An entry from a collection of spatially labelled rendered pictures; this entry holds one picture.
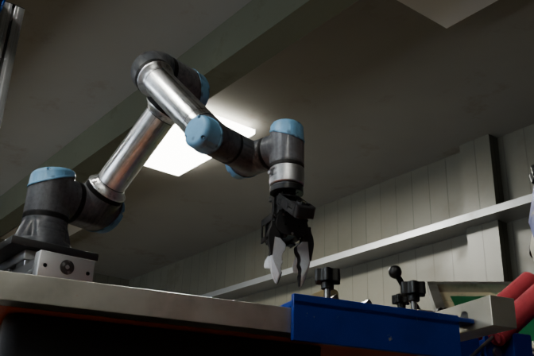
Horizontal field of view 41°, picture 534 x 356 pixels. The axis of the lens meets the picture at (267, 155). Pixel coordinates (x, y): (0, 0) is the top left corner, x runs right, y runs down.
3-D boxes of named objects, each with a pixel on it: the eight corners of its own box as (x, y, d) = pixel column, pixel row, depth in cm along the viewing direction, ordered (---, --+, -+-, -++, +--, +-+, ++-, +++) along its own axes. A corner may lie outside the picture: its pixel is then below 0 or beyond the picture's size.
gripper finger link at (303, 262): (302, 291, 149) (295, 247, 152) (315, 284, 144) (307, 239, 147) (288, 292, 148) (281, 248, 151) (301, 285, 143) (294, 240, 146)
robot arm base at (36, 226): (0, 253, 185) (6, 217, 189) (56, 265, 193) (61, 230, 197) (21, 241, 174) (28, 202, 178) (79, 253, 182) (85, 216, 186)
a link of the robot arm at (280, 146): (282, 136, 165) (311, 125, 160) (281, 180, 160) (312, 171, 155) (260, 123, 160) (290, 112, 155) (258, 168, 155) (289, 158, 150)
